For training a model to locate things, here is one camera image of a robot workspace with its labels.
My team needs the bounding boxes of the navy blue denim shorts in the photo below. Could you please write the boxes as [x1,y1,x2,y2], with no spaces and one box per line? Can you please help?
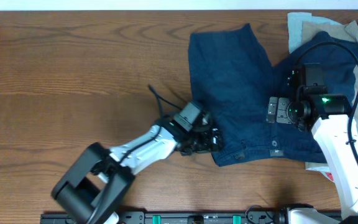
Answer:
[188,25,358,167]

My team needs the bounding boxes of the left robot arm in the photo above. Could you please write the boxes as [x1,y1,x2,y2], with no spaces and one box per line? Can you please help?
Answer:
[51,113,223,223]

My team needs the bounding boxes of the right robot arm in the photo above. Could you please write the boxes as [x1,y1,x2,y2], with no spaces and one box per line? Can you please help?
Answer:
[267,94,358,223]

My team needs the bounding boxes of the white printed garment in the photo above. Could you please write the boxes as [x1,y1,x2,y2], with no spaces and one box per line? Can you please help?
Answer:
[305,162,331,176]

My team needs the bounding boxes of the red orange garment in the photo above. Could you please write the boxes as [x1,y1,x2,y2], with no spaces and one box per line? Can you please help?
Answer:
[323,172,334,182]

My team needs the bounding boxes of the light blue garment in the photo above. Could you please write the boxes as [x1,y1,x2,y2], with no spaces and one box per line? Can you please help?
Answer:
[287,12,340,54]

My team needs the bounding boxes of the left black cable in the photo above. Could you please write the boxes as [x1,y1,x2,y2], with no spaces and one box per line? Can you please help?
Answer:
[147,83,186,125]

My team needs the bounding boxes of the black cable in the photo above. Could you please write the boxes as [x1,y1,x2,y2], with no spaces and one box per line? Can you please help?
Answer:
[293,41,358,206]
[147,83,186,125]

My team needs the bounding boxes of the right black cable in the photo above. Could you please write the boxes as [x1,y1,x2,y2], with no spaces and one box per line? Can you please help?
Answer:
[293,41,358,206]

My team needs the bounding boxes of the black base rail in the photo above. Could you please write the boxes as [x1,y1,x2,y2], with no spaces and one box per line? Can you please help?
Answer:
[40,208,343,224]

